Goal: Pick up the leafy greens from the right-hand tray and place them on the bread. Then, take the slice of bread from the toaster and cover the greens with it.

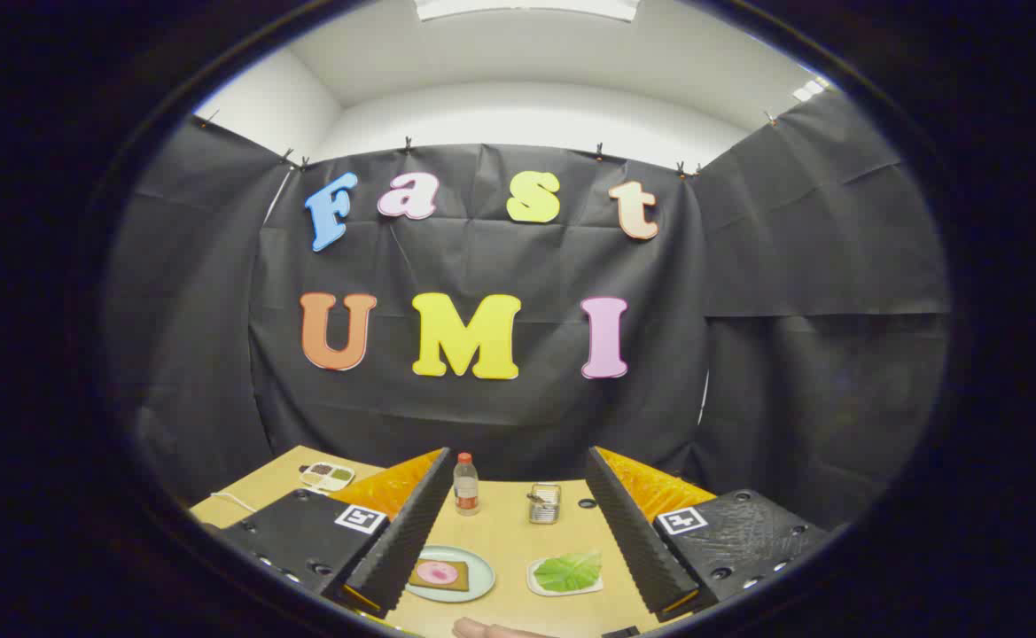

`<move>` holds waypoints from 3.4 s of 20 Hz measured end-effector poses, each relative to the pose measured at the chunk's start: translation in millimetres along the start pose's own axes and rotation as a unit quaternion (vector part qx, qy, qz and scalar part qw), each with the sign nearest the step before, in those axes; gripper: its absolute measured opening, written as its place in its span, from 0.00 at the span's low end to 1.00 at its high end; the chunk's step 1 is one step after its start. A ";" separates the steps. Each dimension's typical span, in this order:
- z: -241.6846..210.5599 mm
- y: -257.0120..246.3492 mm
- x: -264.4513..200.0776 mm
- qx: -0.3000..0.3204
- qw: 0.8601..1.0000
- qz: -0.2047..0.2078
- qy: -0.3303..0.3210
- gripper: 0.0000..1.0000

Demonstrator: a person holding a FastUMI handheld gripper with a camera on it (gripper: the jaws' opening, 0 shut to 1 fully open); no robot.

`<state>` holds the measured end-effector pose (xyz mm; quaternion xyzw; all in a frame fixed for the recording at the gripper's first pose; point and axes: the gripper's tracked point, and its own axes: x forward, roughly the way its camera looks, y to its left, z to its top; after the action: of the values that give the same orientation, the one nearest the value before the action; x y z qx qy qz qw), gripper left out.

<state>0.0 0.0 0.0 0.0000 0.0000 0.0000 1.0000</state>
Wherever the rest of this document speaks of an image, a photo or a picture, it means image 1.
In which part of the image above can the pale green round plate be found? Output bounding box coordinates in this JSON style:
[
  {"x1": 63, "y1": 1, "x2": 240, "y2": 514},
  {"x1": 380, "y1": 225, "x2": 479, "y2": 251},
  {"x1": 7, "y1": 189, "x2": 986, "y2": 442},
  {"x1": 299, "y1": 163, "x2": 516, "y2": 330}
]
[{"x1": 404, "y1": 545, "x2": 496, "y2": 603}]

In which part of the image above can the metal wire basket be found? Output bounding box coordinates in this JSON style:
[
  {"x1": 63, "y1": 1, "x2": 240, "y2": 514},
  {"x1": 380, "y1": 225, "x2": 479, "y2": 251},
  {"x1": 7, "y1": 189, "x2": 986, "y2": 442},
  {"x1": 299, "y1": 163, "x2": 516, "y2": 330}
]
[{"x1": 527, "y1": 483, "x2": 563, "y2": 525}]

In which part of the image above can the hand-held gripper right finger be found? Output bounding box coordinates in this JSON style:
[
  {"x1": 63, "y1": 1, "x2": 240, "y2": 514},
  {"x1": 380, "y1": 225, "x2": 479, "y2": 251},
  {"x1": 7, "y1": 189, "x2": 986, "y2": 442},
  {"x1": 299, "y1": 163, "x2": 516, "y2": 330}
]
[{"x1": 585, "y1": 446, "x2": 830, "y2": 621}]

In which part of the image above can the green lettuce leaf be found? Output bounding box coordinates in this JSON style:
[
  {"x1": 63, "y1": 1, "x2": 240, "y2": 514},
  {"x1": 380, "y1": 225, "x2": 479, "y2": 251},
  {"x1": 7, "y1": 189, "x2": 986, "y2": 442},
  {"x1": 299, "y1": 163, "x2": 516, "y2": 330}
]
[{"x1": 533, "y1": 549, "x2": 604, "y2": 593}]

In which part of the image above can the white divided condiment dish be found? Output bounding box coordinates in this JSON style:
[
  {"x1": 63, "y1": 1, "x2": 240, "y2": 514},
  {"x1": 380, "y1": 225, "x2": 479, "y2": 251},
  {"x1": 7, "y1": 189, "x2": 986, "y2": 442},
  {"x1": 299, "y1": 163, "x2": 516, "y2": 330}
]
[{"x1": 299, "y1": 462, "x2": 356, "y2": 494}]

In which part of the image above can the ceiling light panel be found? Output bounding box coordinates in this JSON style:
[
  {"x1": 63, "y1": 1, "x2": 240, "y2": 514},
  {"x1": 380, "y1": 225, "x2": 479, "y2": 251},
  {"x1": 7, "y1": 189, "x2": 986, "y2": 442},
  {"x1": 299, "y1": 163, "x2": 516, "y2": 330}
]
[{"x1": 414, "y1": 0, "x2": 641, "y2": 23}]

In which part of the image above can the clear bottle with orange cap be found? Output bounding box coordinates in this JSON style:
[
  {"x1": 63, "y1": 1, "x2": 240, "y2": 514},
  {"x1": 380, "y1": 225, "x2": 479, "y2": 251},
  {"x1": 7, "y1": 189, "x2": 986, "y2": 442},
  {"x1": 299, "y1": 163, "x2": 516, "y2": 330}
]
[{"x1": 453, "y1": 452, "x2": 481, "y2": 517}]

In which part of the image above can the white square plate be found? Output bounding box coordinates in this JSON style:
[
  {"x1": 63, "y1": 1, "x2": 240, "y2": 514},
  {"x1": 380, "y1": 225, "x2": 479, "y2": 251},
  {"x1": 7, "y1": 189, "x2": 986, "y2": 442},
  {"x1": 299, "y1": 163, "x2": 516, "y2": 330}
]
[{"x1": 526, "y1": 554, "x2": 605, "y2": 597}]

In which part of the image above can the light brown bread slice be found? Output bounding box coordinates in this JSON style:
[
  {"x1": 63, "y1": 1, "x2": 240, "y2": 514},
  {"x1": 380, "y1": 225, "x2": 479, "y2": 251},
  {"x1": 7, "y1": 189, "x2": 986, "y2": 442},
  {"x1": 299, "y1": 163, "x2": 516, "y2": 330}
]
[{"x1": 409, "y1": 558, "x2": 471, "y2": 593}]

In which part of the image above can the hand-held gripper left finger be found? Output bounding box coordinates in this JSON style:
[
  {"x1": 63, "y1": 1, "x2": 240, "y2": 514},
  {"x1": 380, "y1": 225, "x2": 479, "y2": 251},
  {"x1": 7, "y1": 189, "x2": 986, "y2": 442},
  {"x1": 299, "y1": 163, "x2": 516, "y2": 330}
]
[{"x1": 214, "y1": 447, "x2": 455, "y2": 619}]

